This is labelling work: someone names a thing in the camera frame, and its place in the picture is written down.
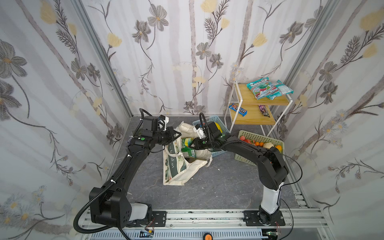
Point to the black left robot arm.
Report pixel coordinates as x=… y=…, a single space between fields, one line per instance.
x=109 y=204

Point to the blue plastic basket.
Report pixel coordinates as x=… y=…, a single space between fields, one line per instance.
x=209 y=120

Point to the purple candy bag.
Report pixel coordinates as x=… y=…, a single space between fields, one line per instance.
x=264 y=111

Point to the green plastic basket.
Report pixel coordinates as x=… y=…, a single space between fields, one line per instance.
x=258 y=140

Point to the yellow squash toy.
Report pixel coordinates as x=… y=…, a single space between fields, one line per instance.
x=219 y=127

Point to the teal snack packet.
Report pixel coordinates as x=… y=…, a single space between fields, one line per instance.
x=264 y=88

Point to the green snack packet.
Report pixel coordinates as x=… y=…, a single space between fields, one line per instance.
x=188 y=147

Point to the blue candy bag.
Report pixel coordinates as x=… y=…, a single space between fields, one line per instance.
x=236 y=108

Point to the white garlic bulb toy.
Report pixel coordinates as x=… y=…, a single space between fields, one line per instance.
x=268 y=145

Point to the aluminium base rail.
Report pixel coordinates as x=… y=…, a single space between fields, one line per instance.
x=238 y=224

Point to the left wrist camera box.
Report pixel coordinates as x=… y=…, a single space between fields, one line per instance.
x=155 y=124

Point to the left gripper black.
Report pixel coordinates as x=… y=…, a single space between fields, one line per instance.
x=167 y=135

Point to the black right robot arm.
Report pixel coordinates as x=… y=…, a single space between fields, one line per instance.
x=272 y=169

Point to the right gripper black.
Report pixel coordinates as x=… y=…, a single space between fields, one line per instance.
x=201 y=143

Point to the white wire wooden shelf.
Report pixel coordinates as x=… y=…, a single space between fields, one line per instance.
x=243 y=97

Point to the canvas tote bag floral print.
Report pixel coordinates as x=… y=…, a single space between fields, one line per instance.
x=178 y=166

